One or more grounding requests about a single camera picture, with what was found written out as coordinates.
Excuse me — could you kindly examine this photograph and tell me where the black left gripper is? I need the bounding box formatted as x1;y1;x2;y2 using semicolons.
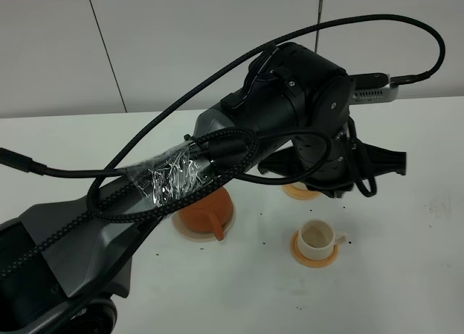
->
258;118;407;198

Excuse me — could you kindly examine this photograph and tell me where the brown clay teapot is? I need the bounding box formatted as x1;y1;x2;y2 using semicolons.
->
179;187;233;242

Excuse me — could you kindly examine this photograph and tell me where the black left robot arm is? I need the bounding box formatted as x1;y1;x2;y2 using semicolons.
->
1;43;406;333

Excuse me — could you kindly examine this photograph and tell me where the beige teapot saucer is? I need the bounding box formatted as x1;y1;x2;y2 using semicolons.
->
170;192;237;243

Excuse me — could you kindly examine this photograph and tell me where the orange far coaster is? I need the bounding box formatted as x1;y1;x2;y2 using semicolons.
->
282;184;320;200

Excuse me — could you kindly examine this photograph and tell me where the orange coaster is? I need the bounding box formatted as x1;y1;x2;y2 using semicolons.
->
289;232;339;269
282;184;320;200

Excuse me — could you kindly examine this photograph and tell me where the white near teacup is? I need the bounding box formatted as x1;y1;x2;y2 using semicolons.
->
297;220;347;261

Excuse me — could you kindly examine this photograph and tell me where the orange near coaster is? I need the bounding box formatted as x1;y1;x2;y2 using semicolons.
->
289;232;339;269

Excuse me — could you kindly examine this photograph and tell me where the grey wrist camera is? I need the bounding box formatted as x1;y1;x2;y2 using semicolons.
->
349;72;399;105

